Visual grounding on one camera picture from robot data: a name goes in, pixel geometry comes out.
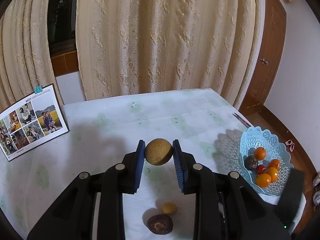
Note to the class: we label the red cherry tomato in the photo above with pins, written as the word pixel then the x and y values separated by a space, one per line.
pixel 261 169

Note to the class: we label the dark window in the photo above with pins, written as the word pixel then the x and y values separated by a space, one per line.
pixel 61 17

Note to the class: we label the small dark orange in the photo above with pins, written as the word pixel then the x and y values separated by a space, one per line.
pixel 275 164

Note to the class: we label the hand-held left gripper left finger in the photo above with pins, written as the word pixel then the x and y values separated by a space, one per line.
pixel 138 165

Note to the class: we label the large smooth orange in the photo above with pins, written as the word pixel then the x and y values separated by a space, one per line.
pixel 263 180
pixel 273 174

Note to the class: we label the tan longan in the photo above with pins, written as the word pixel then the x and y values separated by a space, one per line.
pixel 158 152
pixel 169 208

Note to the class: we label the brass door knob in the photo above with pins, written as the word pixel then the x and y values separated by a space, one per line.
pixel 264 61

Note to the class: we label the white cloud print tablecloth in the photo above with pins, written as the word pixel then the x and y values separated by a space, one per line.
pixel 150 115

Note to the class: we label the dark purple passion fruit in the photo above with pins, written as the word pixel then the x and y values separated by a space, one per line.
pixel 250 162

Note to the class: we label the light blue lace basket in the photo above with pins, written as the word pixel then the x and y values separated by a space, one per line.
pixel 260 137

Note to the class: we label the beige embossed curtain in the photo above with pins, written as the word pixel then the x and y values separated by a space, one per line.
pixel 162 37
pixel 22 55

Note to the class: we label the brown wooden door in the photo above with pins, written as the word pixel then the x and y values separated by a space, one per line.
pixel 270 35

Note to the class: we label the large orange with stem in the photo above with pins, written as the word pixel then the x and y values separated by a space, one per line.
pixel 260 153

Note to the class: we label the dark passion fruit brown patch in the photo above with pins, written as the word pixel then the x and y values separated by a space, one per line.
pixel 159 224

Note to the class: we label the brown wooden window sill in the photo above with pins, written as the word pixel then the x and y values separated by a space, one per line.
pixel 65 63

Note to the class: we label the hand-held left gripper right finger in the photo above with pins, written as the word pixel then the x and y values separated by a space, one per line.
pixel 178 166

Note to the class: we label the pink slipper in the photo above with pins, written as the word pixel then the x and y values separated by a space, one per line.
pixel 290 145

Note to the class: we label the teal binder clip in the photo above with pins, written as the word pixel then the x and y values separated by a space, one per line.
pixel 38 88

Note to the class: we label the photo collage board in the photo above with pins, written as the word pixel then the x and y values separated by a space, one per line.
pixel 32 122

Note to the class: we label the pale shoe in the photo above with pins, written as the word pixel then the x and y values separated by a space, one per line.
pixel 317 180
pixel 317 197

